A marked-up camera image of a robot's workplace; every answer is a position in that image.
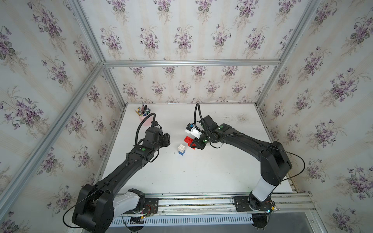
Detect white lego brick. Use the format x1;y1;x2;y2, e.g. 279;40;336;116
178;144;186;152

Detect long red lego brick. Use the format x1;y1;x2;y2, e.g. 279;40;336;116
184;136;194;146

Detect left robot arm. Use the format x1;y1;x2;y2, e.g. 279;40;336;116
71;127;171;233

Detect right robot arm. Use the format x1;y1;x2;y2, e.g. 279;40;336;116
191;116;292;213

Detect pink pen cup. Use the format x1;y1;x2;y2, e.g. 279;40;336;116
139;114;153;127

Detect pens in cup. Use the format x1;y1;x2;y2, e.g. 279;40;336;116
135;103;151;117

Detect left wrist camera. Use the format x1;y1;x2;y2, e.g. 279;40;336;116
151;120;161;129

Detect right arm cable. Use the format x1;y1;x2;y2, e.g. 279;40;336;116
194;103;306;187

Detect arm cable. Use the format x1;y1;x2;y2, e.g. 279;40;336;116
62;112;161;229
194;103;306;187

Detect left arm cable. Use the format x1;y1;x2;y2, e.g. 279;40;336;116
62;112;161;229

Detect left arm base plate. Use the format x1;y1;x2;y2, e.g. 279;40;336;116
123;198;159;215

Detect aluminium rail frame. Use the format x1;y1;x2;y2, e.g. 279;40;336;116
74;192;317;218

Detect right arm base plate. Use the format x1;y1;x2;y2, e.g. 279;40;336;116
233;196;275;213

